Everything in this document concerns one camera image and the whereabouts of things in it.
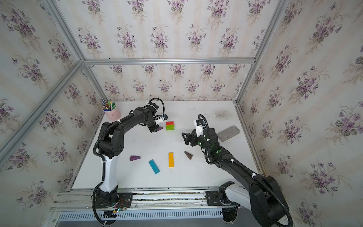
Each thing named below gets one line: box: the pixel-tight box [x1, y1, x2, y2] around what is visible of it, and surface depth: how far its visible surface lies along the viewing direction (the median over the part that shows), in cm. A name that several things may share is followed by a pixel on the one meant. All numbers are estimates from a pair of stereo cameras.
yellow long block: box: [168, 152, 175, 168], surface depth 90 cm
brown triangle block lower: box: [184, 150, 193, 161], surface depth 90 cm
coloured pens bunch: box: [99, 97, 117, 112], surface depth 105 cm
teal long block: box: [148, 158, 161, 175], surface depth 87 cm
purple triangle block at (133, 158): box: [129, 155, 141, 162], surface depth 89 cm
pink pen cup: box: [102, 106, 121, 122], surface depth 104 cm
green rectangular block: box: [165, 124, 175, 131], surface depth 104 cm
